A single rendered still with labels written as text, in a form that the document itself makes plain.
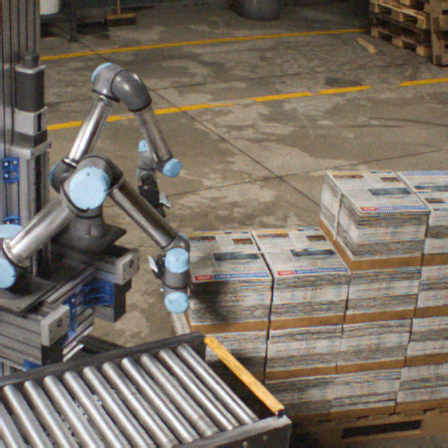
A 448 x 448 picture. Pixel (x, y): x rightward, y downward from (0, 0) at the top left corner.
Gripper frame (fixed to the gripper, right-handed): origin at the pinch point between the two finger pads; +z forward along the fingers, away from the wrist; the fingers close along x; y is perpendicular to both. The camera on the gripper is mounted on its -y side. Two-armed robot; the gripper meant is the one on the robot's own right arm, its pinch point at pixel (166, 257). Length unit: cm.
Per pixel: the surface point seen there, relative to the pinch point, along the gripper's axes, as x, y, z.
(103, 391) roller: 28, 2, -65
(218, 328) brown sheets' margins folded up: -7.6, -31.2, -5.9
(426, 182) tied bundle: -102, -23, 24
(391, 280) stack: -73, -41, -3
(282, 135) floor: -86, -130, 345
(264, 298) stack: -26.7, -26.3, -5.5
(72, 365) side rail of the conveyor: 36, 5, -52
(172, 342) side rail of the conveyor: 5.9, -7.1, -40.2
